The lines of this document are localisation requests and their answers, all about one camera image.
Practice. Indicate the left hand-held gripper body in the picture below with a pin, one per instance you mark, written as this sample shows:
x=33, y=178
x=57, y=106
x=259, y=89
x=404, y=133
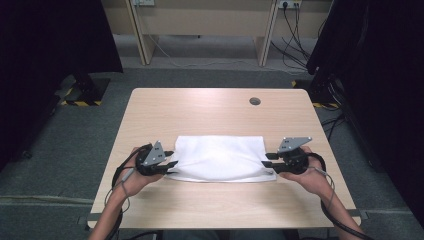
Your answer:
x=148, y=166

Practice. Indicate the person's left hand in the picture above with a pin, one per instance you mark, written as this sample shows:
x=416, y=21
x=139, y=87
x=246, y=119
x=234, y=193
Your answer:
x=133, y=183

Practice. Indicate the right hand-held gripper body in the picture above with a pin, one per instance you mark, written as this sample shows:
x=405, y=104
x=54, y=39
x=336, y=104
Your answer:
x=295, y=163

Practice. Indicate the person's right hand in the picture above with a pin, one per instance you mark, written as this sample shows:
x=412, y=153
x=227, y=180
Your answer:
x=313, y=181

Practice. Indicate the white black-trimmed tank top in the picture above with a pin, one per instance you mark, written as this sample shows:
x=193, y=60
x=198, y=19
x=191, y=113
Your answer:
x=220, y=160

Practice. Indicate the black stand base striped tape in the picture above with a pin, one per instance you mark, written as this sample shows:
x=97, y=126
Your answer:
x=320, y=95
x=88, y=90

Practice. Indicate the white wall socket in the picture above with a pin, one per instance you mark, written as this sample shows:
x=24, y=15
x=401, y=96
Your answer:
x=143, y=2

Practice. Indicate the grey table corner bracket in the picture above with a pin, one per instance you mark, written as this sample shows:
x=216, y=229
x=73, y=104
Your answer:
x=87, y=218
x=361, y=214

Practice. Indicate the black curtain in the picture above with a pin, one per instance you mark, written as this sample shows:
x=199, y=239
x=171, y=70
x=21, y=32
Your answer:
x=43, y=60
x=383, y=83

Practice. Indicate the white power strip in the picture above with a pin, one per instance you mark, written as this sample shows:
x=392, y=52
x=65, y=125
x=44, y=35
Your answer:
x=290, y=3

